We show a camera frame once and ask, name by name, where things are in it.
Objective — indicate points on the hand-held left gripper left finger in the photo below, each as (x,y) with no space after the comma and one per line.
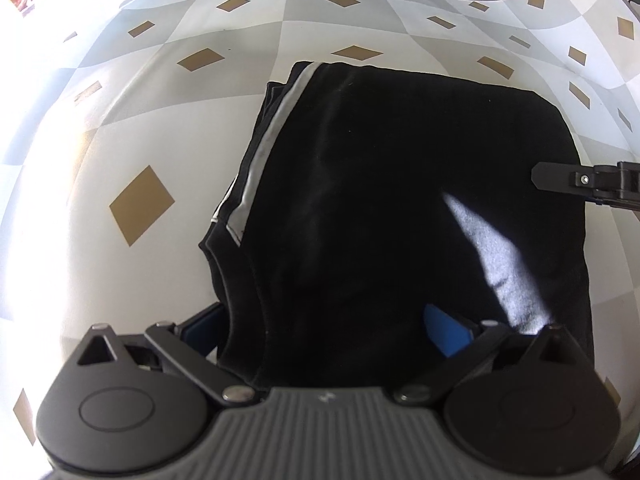
(200,327)

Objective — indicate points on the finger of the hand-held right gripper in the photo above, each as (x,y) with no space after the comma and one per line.
(560,176)

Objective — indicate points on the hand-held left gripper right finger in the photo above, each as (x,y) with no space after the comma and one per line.
(445,330)

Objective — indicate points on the black pants with white stripes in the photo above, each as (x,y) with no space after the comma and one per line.
(380,185)

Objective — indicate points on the grey white checkered bed sheet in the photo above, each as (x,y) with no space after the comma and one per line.
(150,110)

